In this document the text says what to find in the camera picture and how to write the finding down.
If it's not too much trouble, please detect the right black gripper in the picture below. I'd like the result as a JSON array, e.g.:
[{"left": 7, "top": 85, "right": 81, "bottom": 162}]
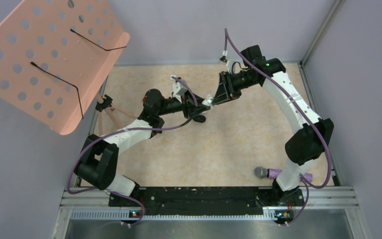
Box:
[{"left": 212, "top": 70, "right": 258, "bottom": 106}]

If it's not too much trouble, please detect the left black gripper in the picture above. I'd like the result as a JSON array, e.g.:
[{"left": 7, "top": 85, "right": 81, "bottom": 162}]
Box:
[{"left": 157, "top": 88, "right": 210, "bottom": 119}]

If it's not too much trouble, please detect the white square charging case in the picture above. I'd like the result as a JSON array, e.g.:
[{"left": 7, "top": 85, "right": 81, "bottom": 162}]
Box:
[{"left": 202, "top": 95, "right": 214, "bottom": 107}]

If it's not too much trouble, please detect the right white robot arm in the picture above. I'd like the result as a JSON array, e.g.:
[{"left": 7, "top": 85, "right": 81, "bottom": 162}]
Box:
[{"left": 190, "top": 45, "right": 334, "bottom": 205}]

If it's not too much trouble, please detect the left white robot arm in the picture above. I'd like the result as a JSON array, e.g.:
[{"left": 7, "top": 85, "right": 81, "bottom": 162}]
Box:
[{"left": 73, "top": 89, "right": 213, "bottom": 206}]

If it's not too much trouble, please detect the purple glitter microphone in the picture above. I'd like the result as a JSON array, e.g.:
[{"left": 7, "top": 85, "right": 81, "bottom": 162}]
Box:
[{"left": 254, "top": 166, "right": 313, "bottom": 183}]

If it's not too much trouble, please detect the pink perforated music stand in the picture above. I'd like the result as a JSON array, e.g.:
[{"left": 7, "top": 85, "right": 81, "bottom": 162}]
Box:
[{"left": 0, "top": 0, "right": 130, "bottom": 135}]

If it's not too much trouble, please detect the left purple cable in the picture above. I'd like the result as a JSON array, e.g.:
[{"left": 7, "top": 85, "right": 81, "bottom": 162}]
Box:
[{"left": 66, "top": 77, "right": 198, "bottom": 228}]

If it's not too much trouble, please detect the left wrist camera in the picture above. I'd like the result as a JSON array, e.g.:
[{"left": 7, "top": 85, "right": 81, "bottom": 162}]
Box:
[{"left": 171, "top": 75, "right": 188, "bottom": 102}]

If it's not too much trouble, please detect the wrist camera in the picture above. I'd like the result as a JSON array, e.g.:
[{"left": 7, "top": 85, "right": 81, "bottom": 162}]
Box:
[
  {"left": 171, "top": 75, "right": 188, "bottom": 102},
  {"left": 219, "top": 56, "right": 236, "bottom": 74}
]

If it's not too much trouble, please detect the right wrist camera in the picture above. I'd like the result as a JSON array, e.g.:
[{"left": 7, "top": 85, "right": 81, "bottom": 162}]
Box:
[{"left": 219, "top": 56, "right": 236, "bottom": 74}]

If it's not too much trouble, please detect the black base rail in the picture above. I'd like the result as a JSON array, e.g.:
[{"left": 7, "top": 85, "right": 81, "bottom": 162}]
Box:
[{"left": 108, "top": 187, "right": 303, "bottom": 216}]

